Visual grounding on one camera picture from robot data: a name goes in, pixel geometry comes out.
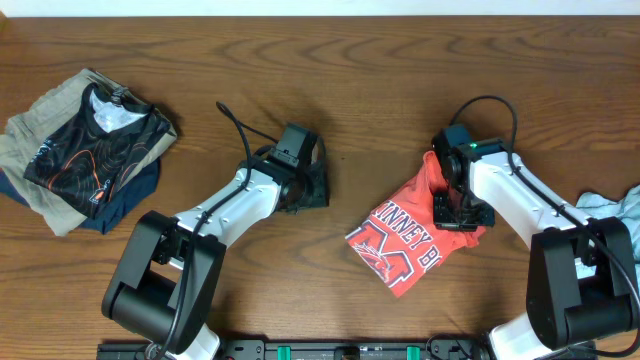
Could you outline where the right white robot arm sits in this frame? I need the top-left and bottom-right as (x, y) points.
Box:
(432, 134), (639, 359)

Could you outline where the red t-shirt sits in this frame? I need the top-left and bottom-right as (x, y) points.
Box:
(345, 151), (486, 298)

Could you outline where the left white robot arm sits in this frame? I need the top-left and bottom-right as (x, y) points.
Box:
(101, 152), (329, 359)

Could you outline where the navy folded garment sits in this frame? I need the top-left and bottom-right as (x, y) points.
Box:
(1, 156), (160, 236)

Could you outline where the khaki folded garment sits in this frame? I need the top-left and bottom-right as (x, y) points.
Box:
(0, 68), (178, 237)

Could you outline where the black orange patterned shirt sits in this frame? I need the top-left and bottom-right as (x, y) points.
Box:
(23, 83), (170, 218)

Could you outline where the light blue t-shirt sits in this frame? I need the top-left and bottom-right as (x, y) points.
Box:
(576, 186), (640, 276)

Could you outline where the small black base cable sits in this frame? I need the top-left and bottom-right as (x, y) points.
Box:
(427, 332), (481, 360)

